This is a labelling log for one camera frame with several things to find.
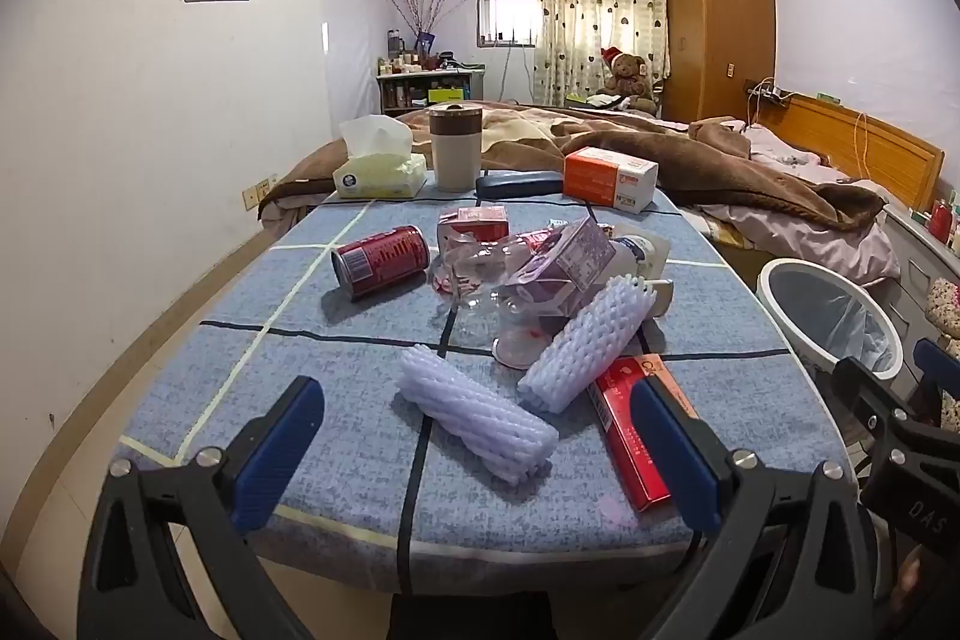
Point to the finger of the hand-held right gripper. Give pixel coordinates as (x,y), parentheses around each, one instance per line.
(870,396)
(941,370)

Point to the person's right hand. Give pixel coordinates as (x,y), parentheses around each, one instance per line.
(913,576)

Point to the brown teddy bear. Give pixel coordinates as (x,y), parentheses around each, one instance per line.
(626,74)

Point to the clear plastic bin liner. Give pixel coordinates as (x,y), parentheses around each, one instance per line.
(847,325)

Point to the small pink drink carton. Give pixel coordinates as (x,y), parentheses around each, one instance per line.
(480,224)

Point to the row of toiletry bottles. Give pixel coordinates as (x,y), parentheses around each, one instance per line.
(405,61)

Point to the bunch of blossom branches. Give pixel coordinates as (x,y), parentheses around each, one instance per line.
(420,18)

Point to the white foam fruit net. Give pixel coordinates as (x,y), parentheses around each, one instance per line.
(480,415)
(585,347)

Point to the yellow soft tissue pack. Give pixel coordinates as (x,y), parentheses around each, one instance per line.
(379,175)

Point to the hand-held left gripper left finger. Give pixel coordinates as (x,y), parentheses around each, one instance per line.
(277,452)

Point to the purple drink carton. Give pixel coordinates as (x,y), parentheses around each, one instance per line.
(562,265)

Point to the black power strip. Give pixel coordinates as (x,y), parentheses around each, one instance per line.
(769,94)

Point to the white round trash bin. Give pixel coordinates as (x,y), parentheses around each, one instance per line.
(780,280)

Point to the small clear pink plastic cup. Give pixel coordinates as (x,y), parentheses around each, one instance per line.
(517,349)

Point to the long red cardboard box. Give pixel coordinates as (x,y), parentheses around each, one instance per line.
(619,445)

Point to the brown and white tumbler cup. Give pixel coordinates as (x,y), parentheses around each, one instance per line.
(455,153)

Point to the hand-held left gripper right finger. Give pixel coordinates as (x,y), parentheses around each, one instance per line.
(671,452)

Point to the heart print curtain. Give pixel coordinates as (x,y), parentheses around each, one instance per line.
(592,10)

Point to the pale pink duvet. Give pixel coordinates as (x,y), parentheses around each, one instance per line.
(810,242)

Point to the clear bottle with red label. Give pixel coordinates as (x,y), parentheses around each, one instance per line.
(472,280)

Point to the wooden wardrobe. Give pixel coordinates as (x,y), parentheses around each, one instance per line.
(720,25)

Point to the white brown patterned bottle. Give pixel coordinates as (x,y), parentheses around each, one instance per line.
(645,250)

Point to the floral quilted cloth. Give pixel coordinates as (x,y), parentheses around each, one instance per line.
(945,302)

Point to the red jar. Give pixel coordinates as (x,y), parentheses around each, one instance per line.
(942,221)

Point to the orange and white tissue pack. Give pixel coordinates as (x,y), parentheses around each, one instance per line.
(600,175)

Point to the red drink can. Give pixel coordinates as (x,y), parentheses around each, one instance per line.
(382,257)

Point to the small barred window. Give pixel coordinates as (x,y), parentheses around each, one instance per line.
(510,18)

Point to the grey bedside drawer cabinet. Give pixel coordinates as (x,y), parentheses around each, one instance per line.
(915,265)

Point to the white shelf desk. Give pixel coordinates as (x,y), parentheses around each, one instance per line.
(420,93)

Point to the dark blue glasses case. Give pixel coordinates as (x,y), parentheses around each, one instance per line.
(517,185)

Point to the wall power outlet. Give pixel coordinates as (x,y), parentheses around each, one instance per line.
(256,195)

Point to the brown fleece blanket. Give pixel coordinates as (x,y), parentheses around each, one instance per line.
(712,168)

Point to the wooden bed headboard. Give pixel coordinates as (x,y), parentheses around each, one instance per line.
(885,153)

